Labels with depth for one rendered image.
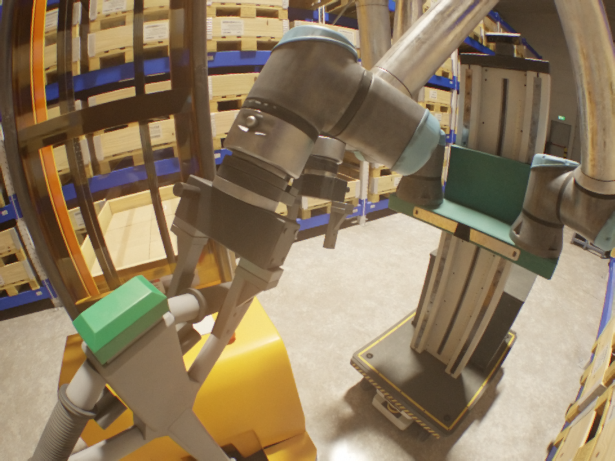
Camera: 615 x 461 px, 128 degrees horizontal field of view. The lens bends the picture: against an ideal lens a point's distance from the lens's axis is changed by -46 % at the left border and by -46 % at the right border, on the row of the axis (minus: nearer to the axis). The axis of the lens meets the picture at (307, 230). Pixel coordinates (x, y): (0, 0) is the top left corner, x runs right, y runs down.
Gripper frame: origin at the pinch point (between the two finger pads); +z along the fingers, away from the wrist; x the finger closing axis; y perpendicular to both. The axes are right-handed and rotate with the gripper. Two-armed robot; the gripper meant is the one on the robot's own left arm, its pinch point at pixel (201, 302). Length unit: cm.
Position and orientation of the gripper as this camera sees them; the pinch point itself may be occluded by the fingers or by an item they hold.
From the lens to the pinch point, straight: 33.5
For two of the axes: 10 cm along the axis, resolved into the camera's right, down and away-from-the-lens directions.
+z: -4.2, 9.0, 0.8
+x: 8.7, 4.2, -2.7
